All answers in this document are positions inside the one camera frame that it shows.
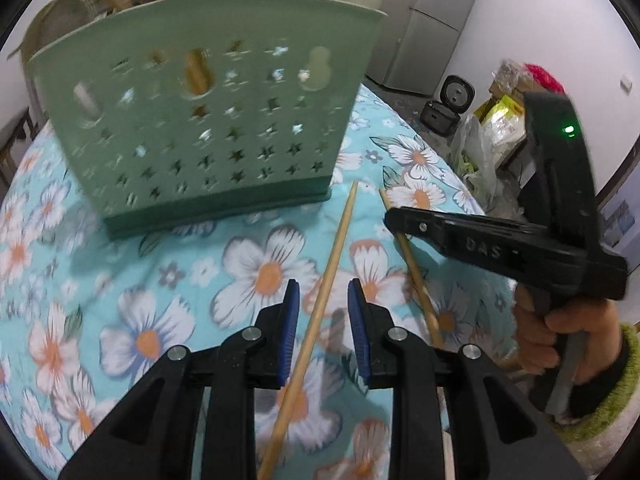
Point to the cardboard box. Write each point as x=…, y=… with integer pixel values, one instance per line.
x=507, y=82

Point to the yellow green sack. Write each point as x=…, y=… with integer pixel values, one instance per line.
x=502, y=120

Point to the beige soup ladle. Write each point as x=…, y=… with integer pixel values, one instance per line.
x=60, y=20

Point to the person's right forearm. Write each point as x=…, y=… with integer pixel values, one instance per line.
x=620, y=385

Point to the single bamboo chopstick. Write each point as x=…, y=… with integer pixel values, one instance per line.
x=417, y=285
x=330, y=260

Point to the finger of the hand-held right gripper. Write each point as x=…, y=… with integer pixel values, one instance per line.
x=460, y=245

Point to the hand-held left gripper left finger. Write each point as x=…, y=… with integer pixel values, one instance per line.
x=290, y=330

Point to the wooden chair dark seat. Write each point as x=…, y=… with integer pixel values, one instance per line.
x=12, y=150

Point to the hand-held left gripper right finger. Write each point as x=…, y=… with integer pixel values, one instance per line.
x=357, y=330

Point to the green plastic utensil holder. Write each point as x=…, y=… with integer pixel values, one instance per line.
x=200, y=125

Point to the blue floral blanket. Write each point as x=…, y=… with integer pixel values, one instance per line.
x=150, y=285

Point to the black rice cooker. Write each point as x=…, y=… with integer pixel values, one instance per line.
x=447, y=107

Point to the silver refrigerator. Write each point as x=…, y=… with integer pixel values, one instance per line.
x=430, y=25

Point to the person's right hand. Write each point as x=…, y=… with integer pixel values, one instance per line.
x=595, y=340

